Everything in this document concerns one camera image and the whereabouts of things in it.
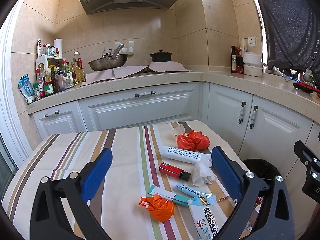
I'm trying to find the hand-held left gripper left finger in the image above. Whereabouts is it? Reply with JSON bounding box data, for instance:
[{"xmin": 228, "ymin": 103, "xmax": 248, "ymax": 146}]
[{"xmin": 29, "ymin": 148, "xmax": 113, "ymax": 240}]

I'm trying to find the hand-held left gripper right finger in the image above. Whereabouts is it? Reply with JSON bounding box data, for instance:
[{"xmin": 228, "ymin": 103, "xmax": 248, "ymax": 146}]
[{"xmin": 211, "ymin": 146, "xmax": 295, "ymax": 240}]

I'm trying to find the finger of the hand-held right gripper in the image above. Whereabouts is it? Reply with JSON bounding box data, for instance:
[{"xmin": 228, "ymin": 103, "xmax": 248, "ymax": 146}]
[
  {"xmin": 294, "ymin": 140, "xmax": 320, "ymax": 167},
  {"xmin": 302, "ymin": 166, "xmax": 320, "ymax": 203}
]

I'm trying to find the white tissue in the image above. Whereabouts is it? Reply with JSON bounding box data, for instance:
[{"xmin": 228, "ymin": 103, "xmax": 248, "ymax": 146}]
[{"xmin": 192, "ymin": 159, "xmax": 218, "ymax": 187}]

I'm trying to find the black trash bin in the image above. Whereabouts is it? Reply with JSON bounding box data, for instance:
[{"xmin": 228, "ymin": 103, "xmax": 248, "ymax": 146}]
[{"xmin": 241, "ymin": 158, "xmax": 282, "ymax": 183}]

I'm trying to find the light blue sachet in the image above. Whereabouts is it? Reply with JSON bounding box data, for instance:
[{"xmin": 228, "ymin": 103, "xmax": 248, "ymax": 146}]
[{"xmin": 175, "ymin": 182, "xmax": 217, "ymax": 206}]

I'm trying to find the red plastic bag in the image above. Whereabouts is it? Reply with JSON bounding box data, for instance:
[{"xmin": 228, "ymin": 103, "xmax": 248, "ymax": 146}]
[{"xmin": 176, "ymin": 130, "xmax": 210, "ymax": 151}]

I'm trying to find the teal white slim box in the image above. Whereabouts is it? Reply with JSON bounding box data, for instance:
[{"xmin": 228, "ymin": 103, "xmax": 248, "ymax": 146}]
[{"xmin": 147, "ymin": 185, "xmax": 192, "ymax": 208}]

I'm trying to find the orange plastic bag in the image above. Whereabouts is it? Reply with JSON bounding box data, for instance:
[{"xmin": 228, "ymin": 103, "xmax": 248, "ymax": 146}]
[{"xmin": 139, "ymin": 194, "xmax": 175, "ymax": 223}]

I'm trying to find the striped tablecloth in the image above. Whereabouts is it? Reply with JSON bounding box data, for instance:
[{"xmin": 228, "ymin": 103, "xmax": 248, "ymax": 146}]
[{"xmin": 1, "ymin": 120, "xmax": 261, "ymax": 240}]

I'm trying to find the long white box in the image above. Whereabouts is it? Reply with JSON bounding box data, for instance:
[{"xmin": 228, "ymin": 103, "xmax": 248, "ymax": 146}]
[{"xmin": 162, "ymin": 145, "xmax": 213, "ymax": 163}]

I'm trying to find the small red bottle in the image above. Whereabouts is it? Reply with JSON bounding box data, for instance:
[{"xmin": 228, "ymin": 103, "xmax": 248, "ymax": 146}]
[{"xmin": 159, "ymin": 162, "xmax": 191, "ymax": 181}]

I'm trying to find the clear orange printed wrapper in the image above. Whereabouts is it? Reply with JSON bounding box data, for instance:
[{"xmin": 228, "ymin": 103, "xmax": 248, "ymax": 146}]
[{"xmin": 171, "ymin": 122, "xmax": 186, "ymax": 137}]

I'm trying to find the red black tool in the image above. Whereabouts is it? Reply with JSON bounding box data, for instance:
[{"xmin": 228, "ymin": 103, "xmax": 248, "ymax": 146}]
[{"xmin": 293, "ymin": 81, "xmax": 320, "ymax": 95}]

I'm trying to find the white kitchen cabinet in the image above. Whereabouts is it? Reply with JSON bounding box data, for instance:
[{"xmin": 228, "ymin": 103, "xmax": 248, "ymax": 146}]
[{"xmin": 26, "ymin": 72, "xmax": 320, "ymax": 233}]

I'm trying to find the green printed packet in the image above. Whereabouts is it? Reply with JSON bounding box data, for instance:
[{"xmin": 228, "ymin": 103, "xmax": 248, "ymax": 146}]
[{"xmin": 304, "ymin": 69, "xmax": 318, "ymax": 86}]

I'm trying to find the crumpled dark white cloth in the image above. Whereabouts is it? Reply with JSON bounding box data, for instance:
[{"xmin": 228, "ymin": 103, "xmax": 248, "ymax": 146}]
[{"xmin": 266, "ymin": 60, "xmax": 308, "ymax": 78}]

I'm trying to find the pale stove cover cloth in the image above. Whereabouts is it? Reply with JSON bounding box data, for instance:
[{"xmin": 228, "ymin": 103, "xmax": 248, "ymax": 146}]
[
  {"xmin": 149, "ymin": 61, "xmax": 193, "ymax": 73},
  {"xmin": 85, "ymin": 65, "xmax": 150, "ymax": 84}
]

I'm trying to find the group of condiment bottles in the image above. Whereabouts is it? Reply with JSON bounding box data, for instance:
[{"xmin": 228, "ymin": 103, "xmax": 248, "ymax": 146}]
[{"xmin": 34, "ymin": 38, "xmax": 87, "ymax": 101}]

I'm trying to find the white lidded container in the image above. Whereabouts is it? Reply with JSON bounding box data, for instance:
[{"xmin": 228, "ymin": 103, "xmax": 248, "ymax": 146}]
[
  {"xmin": 244, "ymin": 64, "xmax": 263, "ymax": 77},
  {"xmin": 243, "ymin": 52, "xmax": 263, "ymax": 65}
]

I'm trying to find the steel wok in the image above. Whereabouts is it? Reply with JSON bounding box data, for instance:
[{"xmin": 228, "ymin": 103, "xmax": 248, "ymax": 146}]
[{"xmin": 88, "ymin": 44, "xmax": 128, "ymax": 72}]

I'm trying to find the blue white seasoning packet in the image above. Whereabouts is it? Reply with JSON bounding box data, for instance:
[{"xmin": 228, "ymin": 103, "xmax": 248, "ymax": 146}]
[{"xmin": 18, "ymin": 74, "xmax": 37, "ymax": 105}]

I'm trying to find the red food package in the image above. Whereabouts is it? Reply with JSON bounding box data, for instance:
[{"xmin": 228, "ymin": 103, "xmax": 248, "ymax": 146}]
[{"xmin": 236, "ymin": 47, "xmax": 245, "ymax": 74}]

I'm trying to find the dark glass bottle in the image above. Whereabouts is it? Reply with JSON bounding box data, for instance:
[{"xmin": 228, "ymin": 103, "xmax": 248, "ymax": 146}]
[{"xmin": 230, "ymin": 46, "xmax": 238, "ymax": 74}]

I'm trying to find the white spice rack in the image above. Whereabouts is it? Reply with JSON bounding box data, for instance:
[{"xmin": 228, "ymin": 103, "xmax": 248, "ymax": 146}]
[{"xmin": 36, "ymin": 56, "xmax": 67, "ymax": 80}]

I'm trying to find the black clay pot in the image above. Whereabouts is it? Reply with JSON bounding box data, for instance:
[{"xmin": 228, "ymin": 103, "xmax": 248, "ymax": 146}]
[{"xmin": 149, "ymin": 49, "xmax": 173, "ymax": 63}]

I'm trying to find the paper towel roll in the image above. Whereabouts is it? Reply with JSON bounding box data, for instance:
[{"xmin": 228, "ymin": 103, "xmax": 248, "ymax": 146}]
[{"xmin": 54, "ymin": 38, "xmax": 63, "ymax": 58}]

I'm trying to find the dark curtain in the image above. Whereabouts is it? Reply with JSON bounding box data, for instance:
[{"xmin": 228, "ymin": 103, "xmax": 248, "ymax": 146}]
[{"xmin": 251, "ymin": 0, "xmax": 320, "ymax": 68}]

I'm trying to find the white cabinet door handle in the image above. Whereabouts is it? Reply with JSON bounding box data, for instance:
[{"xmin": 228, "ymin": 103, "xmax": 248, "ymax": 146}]
[
  {"xmin": 238, "ymin": 102, "xmax": 247, "ymax": 124},
  {"xmin": 249, "ymin": 106, "xmax": 259, "ymax": 130}
]

